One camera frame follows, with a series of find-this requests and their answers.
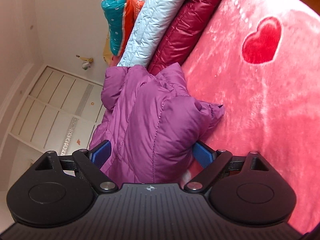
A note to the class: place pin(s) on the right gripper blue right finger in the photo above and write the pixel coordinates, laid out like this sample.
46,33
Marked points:
213,163

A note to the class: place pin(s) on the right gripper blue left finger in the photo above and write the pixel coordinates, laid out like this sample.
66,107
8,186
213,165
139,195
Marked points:
90,162

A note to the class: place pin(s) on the purple down jacket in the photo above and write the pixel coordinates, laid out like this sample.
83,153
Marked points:
152,123

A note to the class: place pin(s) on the white wardrobe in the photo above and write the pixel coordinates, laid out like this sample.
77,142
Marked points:
60,113

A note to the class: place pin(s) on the yellow headboard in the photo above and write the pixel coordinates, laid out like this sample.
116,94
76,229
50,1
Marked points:
107,53

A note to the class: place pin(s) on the pink plush bed blanket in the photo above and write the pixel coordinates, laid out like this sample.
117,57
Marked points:
260,59

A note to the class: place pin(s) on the teal and orange quilt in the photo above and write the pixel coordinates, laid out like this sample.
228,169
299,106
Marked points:
121,16

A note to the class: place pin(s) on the maroon folded jacket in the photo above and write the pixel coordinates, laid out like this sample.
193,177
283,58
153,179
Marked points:
182,34

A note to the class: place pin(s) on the light blue folded jacket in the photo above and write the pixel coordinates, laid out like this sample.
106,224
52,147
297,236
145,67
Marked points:
150,26

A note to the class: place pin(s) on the wall hook ornament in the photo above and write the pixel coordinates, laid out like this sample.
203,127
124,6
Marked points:
86,62

